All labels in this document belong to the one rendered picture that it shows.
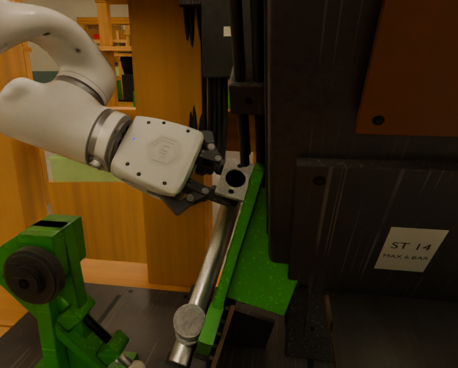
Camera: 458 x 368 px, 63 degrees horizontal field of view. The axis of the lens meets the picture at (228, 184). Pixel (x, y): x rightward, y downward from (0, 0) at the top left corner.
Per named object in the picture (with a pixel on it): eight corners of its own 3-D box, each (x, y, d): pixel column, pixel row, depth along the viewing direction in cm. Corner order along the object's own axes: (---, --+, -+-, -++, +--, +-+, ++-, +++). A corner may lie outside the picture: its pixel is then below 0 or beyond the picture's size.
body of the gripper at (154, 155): (93, 161, 46) (180, 193, 45) (129, 98, 50) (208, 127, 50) (104, 185, 52) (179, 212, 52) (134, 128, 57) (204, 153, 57)
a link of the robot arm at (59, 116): (121, 125, 57) (93, 177, 53) (40, 96, 57) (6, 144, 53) (114, 91, 49) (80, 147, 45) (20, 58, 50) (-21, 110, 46)
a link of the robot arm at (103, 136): (79, 151, 45) (101, 159, 45) (111, 96, 49) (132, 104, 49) (92, 179, 53) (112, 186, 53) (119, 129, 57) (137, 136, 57)
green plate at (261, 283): (270, 357, 42) (335, 192, 36) (201, 334, 43) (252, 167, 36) (274, 298, 53) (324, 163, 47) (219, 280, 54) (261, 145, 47)
